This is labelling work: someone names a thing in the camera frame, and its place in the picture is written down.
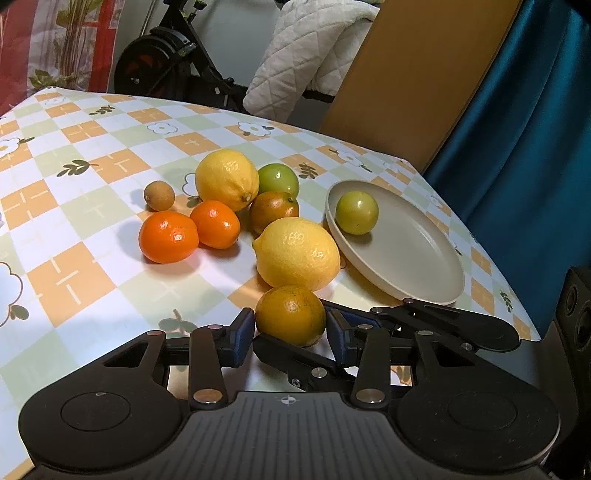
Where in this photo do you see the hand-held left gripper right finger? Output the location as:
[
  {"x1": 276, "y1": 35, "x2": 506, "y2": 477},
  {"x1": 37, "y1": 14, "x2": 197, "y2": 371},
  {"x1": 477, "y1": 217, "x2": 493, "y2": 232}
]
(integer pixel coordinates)
[{"x1": 326, "y1": 308, "x2": 478, "y2": 411}]

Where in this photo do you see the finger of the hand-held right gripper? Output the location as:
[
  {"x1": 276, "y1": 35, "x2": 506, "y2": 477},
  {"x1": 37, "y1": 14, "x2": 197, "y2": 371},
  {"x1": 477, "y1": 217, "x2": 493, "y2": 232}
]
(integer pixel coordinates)
[
  {"x1": 253, "y1": 332, "x2": 358, "y2": 394},
  {"x1": 321, "y1": 298, "x2": 483, "y2": 344}
]

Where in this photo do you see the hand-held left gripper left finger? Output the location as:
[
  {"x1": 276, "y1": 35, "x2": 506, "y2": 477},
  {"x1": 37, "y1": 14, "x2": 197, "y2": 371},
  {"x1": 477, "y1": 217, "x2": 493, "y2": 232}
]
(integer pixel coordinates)
[{"x1": 99, "y1": 308, "x2": 256, "y2": 411}]

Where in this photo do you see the greenish orange citrus fruit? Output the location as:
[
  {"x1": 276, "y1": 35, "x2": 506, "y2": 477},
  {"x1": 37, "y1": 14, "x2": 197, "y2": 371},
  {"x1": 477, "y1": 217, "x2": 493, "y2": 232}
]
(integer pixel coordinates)
[{"x1": 255, "y1": 285, "x2": 327, "y2": 348}]

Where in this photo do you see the beige round plate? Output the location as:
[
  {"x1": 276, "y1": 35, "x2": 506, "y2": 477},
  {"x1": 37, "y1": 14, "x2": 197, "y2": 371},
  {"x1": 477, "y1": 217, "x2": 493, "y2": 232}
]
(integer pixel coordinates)
[{"x1": 325, "y1": 179, "x2": 465, "y2": 306}]

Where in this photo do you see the yellow lemon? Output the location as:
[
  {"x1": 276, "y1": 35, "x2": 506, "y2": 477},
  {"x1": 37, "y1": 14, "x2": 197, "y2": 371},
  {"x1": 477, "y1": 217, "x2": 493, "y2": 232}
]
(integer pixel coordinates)
[
  {"x1": 252, "y1": 217, "x2": 341, "y2": 292},
  {"x1": 195, "y1": 150, "x2": 260, "y2": 212}
]

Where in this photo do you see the large bright orange mandarin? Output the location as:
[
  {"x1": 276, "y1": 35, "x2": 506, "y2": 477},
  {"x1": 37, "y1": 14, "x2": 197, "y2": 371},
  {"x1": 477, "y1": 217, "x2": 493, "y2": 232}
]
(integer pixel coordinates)
[{"x1": 139, "y1": 210, "x2": 200, "y2": 265}]

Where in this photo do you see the green round citrus fruit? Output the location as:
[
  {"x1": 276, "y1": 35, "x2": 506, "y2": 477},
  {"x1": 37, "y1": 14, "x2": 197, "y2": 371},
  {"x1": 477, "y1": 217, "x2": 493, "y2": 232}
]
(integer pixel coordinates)
[
  {"x1": 335, "y1": 191, "x2": 380, "y2": 235},
  {"x1": 257, "y1": 163, "x2": 300, "y2": 198}
]

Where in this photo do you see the small bright orange mandarin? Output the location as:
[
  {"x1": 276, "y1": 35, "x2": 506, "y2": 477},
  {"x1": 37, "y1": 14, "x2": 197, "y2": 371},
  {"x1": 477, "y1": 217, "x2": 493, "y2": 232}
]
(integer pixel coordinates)
[{"x1": 189, "y1": 200, "x2": 242, "y2": 250}]

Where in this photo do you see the brownish green mandarin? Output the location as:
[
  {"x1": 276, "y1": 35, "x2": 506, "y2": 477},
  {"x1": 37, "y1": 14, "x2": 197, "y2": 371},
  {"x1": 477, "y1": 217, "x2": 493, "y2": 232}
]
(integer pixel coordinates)
[{"x1": 250, "y1": 191, "x2": 300, "y2": 234}]

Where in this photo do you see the checkered floral tablecloth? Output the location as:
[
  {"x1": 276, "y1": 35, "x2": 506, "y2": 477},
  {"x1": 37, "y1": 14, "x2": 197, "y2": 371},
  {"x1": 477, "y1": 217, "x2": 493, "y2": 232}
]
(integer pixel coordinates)
[{"x1": 0, "y1": 87, "x2": 542, "y2": 467}]

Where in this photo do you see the small brown round fruit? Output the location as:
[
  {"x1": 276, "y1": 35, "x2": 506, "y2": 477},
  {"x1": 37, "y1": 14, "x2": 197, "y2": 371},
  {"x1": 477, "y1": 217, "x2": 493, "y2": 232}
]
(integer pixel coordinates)
[{"x1": 143, "y1": 181, "x2": 175, "y2": 212}]

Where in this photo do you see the teal curtain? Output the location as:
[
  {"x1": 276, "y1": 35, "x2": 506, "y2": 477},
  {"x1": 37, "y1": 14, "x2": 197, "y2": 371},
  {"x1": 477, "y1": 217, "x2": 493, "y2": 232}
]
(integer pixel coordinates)
[{"x1": 424, "y1": 0, "x2": 591, "y2": 273}]

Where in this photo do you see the brown wooden board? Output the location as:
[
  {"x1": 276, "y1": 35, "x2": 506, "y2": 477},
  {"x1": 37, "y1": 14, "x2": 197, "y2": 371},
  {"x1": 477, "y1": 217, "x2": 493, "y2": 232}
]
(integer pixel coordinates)
[{"x1": 320, "y1": 0, "x2": 525, "y2": 171}]

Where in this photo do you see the white quilted blanket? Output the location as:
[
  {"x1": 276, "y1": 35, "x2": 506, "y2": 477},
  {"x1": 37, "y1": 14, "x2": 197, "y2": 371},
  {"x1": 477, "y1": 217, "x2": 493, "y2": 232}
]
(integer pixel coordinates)
[{"x1": 242, "y1": 0, "x2": 384, "y2": 125}]

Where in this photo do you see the black exercise bike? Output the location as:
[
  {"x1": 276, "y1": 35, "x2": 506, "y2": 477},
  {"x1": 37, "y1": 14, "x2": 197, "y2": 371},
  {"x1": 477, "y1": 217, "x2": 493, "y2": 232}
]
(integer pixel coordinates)
[{"x1": 114, "y1": 0, "x2": 250, "y2": 112}]

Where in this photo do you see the red plant-printed wall poster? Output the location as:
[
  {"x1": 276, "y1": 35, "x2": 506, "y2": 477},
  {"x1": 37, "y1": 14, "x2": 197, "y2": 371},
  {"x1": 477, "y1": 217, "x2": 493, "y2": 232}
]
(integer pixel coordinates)
[{"x1": 0, "y1": 0, "x2": 121, "y2": 109}]

